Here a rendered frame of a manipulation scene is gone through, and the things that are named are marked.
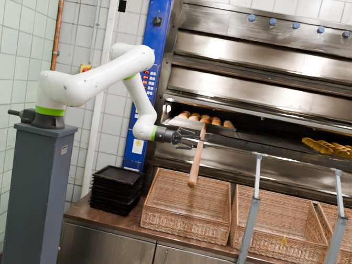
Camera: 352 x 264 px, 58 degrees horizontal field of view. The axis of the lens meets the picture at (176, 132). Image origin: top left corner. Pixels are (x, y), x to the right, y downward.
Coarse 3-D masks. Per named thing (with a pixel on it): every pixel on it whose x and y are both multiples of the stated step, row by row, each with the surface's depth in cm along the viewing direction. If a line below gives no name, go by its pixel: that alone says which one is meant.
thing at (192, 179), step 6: (204, 126) 249; (204, 132) 220; (198, 144) 173; (198, 150) 154; (198, 156) 141; (198, 162) 131; (192, 168) 121; (198, 168) 124; (192, 174) 111; (192, 180) 105; (192, 186) 105
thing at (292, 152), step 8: (168, 128) 241; (176, 128) 240; (184, 128) 240; (208, 136) 238; (216, 136) 237; (224, 136) 238; (240, 144) 236; (248, 144) 235; (256, 144) 235; (264, 144) 237; (280, 152) 234; (288, 152) 233; (296, 152) 232; (304, 152) 233; (320, 160) 231; (328, 160) 230; (336, 160) 230; (344, 160) 232
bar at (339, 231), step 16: (208, 144) 201; (288, 160) 197; (256, 176) 190; (336, 176) 194; (256, 192) 184; (336, 192) 189; (256, 208) 180; (336, 224) 179; (336, 240) 177; (240, 256) 185; (336, 256) 178
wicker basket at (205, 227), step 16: (160, 176) 241; (176, 176) 240; (160, 192) 240; (176, 192) 239; (192, 192) 239; (208, 192) 238; (224, 192) 237; (144, 208) 198; (160, 208) 197; (176, 208) 237; (192, 208) 237; (208, 208) 237; (224, 208) 234; (144, 224) 203; (160, 224) 199; (176, 224) 212; (192, 224) 197; (208, 224) 196; (224, 224) 195; (208, 240) 198; (224, 240) 196
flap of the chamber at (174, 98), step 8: (168, 96) 223; (176, 96) 222; (192, 104) 233; (200, 104) 221; (208, 104) 220; (216, 104) 220; (232, 112) 231; (240, 112) 218; (248, 112) 218; (256, 112) 217; (272, 120) 232; (280, 120) 219; (288, 120) 216; (296, 120) 215; (312, 128) 230; (320, 128) 217; (328, 128) 213; (336, 128) 213
